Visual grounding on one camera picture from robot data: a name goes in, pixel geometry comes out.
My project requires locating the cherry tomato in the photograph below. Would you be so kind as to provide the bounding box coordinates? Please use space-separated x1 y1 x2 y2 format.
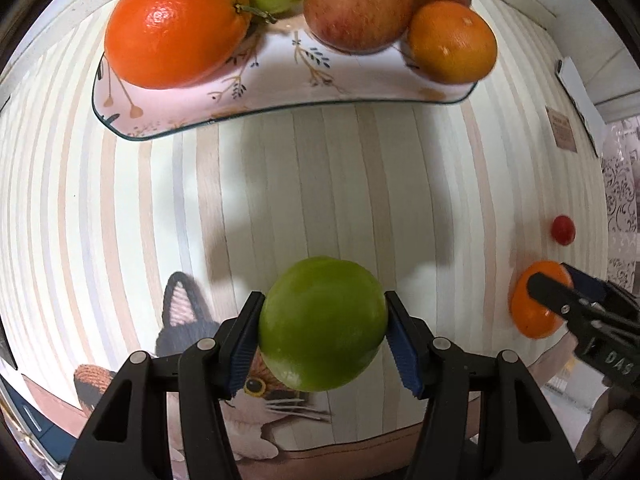
550 214 576 246

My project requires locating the green apple front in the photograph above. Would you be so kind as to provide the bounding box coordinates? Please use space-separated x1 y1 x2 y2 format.
258 257 388 392

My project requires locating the small brown-red apple front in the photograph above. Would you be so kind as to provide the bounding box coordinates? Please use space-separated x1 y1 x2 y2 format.
407 1 498 84

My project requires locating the large orange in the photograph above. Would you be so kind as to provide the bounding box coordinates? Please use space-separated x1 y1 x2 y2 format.
104 0 250 90

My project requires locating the cat-shaped mat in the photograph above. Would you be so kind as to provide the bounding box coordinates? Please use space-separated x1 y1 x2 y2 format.
72 270 332 463

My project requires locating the striped tablecloth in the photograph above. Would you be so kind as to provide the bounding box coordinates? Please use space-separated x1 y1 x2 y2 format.
1 0 608 434

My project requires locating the brown card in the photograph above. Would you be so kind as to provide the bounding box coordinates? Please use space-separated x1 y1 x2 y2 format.
546 106 577 153

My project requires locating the floral ceramic plate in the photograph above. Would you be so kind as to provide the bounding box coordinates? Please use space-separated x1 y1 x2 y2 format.
92 15 475 140

